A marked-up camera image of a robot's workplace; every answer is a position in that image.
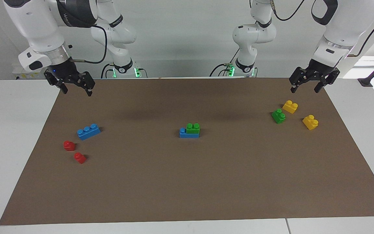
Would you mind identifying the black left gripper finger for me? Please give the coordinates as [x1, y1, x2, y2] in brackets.
[289, 67, 308, 94]
[314, 68, 341, 94]

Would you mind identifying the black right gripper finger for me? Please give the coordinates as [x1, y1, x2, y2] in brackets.
[44, 70, 68, 95]
[77, 71, 96, 97]

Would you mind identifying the blue three-stud toy brick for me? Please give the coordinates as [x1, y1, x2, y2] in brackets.
[179, 127, 200, 138]
[77, 123, 101, 141]

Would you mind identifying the white power strip box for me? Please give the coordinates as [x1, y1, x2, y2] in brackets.
[12, 63, 49, 80]

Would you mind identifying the yellow two-stud toy brick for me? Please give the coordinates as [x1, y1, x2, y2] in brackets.
[282, 100, 298, 114]
[302, 115, 319, 130]

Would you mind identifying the brown table mat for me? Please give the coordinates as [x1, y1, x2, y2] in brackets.
[0, 77, 374, 226]

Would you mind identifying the black right base cable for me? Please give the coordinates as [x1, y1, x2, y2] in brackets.
[101, 63, 113, 79]

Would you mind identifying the black base cable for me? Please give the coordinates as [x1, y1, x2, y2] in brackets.
[209, 63, 231, 77]
[101, 63, 113, 79]

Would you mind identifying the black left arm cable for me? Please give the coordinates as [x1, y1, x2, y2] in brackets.
[270, 0, 374, 58]

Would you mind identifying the black left base cable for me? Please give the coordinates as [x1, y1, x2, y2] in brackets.
[209, 63, 231, 77]

